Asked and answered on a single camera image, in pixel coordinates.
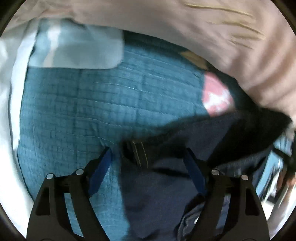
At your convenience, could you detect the dark navy garment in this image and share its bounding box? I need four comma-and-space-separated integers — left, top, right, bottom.
121, 108, 291, 240

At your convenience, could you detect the teal quilted bed mat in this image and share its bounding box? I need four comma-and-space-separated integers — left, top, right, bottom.
18, 32, 208, 240

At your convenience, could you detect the striped light blue pillow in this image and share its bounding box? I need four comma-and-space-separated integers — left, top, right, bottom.
29, 19, 125, 69

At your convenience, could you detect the pink duvet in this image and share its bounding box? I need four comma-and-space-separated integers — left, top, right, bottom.
8, 0, 295, 119

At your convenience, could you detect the white pillow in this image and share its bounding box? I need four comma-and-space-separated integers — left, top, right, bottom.
1, 20, 39, 235

